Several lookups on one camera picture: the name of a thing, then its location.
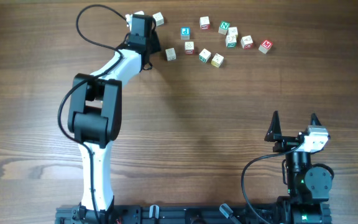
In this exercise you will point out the wooden block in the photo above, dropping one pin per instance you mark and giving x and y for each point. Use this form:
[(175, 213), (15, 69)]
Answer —
[(171, 54), (159, 19)]

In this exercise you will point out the red edged picture block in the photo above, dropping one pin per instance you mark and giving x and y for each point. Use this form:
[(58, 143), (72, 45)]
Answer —
[(189, 48)]

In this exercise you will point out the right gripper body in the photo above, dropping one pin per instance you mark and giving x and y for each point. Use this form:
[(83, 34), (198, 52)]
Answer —
[(286, 144)]

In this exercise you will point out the red M letter block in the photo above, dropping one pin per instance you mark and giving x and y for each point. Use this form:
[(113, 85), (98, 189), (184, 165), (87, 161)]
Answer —
[(265, 46)]

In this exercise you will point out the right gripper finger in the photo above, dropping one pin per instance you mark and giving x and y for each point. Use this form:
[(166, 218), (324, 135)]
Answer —
[(274, 132), (314, 120)]

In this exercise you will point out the yellow picture block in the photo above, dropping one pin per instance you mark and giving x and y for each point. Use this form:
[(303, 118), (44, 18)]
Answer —
[(217, 60)]

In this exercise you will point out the red edged white block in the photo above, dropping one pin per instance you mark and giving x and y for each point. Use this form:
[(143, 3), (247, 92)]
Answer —
[(247, 42)]

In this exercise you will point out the red edged top block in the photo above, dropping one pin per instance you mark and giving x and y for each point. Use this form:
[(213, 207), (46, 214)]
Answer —
[(204, 23)]

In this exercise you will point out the green edged N block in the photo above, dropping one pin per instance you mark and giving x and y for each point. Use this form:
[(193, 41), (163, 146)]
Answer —
[(231, 41)]

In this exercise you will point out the green edged picture block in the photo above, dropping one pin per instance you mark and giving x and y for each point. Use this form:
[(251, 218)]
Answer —
[(204, 55)]

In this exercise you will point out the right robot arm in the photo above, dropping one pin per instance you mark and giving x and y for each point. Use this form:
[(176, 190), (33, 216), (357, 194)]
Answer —
[(308, 184)]

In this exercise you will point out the green N letter block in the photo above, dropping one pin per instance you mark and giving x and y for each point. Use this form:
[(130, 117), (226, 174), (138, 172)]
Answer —
[(224, 27)]

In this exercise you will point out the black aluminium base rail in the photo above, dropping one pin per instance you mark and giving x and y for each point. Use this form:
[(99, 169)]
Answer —
[(197, 214)]

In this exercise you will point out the white picture block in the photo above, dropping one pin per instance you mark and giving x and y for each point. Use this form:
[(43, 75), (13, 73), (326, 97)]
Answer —
[(232, 31)]

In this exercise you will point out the blue P letter block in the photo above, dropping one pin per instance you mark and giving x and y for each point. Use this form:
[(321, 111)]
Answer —
[(185, 33)]

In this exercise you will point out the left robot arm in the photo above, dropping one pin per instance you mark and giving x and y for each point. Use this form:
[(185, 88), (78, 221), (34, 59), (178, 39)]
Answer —
[(95, 116)]

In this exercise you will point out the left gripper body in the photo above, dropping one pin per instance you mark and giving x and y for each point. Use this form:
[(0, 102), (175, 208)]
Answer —
[(155, 43)]

